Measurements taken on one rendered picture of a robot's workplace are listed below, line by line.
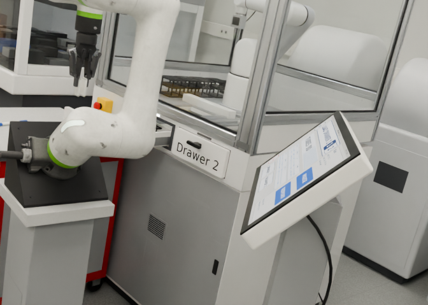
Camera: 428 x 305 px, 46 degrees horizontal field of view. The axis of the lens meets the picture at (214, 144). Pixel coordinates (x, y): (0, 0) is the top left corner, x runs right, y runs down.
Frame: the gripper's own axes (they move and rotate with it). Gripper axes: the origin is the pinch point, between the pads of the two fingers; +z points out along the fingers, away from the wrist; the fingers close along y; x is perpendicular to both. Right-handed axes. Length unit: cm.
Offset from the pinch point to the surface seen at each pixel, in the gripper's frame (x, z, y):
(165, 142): 16.2, 18.4, -32.3
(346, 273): 44, 104, -176
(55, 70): -77, 10, -32
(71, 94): -77, 23, -43
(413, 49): -34, -34, -355
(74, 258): 40, 46, 19
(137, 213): 4, 56, -34
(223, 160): 49, 15, -33
